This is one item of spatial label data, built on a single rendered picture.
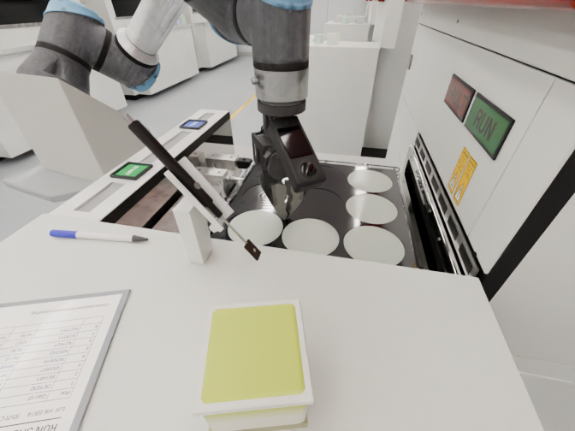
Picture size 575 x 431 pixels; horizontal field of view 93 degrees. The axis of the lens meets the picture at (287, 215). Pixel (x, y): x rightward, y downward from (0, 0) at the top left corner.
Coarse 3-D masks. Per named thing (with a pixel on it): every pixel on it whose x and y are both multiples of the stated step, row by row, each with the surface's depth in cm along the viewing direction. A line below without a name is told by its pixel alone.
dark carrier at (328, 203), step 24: (336, 168) 67; (360, 168) 67; (384, 168) 67; (240, 192) 59; (312, 192) 59; (336, 192) 59; (360, 192) 59; (384, 192) 59; (312, 216) 52; (336, 216) 52; (408, 240) 47; (408, 264) 43
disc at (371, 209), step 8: (352, 200) 57; (360, 200) 57; (368, 200) 57; (376, 200) 57; (384, 200) 57; (352, 208) 55; (360, 208) 55; (368, 208) 55; (376, 208) 55; (384, 208) 55; (392, 208) 55; (360, 216) 52; (368, 216) 52; (376, 216) 52; (384, 216) 52; (392, 216) 52
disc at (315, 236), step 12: (288, 228) 50; (300, 228) 50; (312, 228) 50; (324, 228) 50; (288, 240) 47; (300, 240) 47; (312, 240) 47; (324, 240) 47; (336, 240) 47; (312, 252) 45; (324, 252) 45
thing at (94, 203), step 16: (208, 112) 82; (224, 112) 82; (176, 128) 72; (208, 128) 72; (176, 144) 64; (128, 160) 58; (144, 160) 59; (144, 176) 52; (80, 192) 48; (96, 192) 48; (112, 192) 49; (128, 192) 48; (64, 208) 44; (80, 208) 45; (96, 208) 44; (112, 208) 44
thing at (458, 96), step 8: (456, 80) 47; (448, 88) 50; (456, 88) 46; (464, 88) 43; (448, 96) 49; (456, 96) 46; (464, 96) 43; (456, 104) 45; (464, 104) 42; (456, 112) 45; (464, 112) 42
